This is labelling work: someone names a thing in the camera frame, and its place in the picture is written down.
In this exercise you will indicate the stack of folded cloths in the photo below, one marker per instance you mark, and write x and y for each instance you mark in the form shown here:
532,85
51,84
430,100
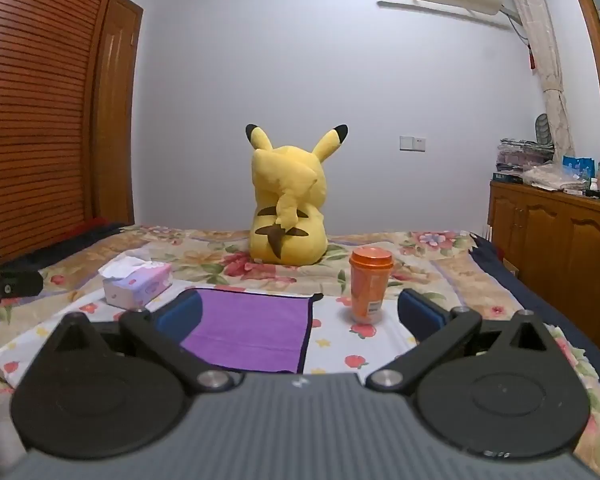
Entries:
522,157

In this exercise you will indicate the tissue pack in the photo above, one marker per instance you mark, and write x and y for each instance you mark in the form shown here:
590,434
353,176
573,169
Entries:
140,285

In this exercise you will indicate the blue printed box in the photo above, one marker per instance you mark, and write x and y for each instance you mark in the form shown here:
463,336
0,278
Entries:
579,167

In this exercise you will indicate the red hanging tassel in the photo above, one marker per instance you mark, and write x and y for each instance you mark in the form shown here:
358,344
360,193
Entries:
532,57

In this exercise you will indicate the white fruit print cloth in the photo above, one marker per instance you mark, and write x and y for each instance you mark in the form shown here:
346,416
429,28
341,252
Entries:
340,352

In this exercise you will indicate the yellow plush toy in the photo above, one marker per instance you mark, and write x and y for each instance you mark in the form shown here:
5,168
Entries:
290,200

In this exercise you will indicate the orange lidded cup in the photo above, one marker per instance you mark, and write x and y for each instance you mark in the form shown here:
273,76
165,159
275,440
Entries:
369,290

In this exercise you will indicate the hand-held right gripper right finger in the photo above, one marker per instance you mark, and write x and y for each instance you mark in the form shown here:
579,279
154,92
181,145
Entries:
421,314

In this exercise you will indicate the wooden cabinet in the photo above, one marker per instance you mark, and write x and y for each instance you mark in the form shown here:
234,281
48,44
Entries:
555,240

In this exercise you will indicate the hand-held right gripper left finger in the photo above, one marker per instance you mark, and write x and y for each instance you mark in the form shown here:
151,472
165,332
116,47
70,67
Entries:
180,312

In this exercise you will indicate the purple towel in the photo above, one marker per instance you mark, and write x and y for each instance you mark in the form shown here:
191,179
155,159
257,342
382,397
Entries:
250,325

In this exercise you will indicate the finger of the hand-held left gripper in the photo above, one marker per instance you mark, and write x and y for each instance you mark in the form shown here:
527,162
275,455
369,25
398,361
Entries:
15,282

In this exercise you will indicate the beige folded cloth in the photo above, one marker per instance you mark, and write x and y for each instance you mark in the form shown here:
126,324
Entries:
550,177

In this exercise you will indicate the beige lace curtain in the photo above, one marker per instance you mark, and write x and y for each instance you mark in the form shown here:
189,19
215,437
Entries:
545,60

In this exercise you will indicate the wooden door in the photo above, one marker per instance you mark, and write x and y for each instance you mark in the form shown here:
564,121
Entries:
115,110

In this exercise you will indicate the floral blanket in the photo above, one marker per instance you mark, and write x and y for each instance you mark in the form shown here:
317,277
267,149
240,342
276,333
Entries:
205,250

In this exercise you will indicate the wooden window frame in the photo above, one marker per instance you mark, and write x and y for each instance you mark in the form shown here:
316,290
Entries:
597,50

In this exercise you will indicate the person's right hand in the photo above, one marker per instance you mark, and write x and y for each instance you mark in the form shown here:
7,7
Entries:
5,435

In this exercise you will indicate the white wall switch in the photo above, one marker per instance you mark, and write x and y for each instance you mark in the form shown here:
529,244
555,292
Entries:
412,143

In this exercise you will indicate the louvred wooden wardrobe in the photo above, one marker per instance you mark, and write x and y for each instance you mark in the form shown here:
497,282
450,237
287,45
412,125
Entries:
30,110

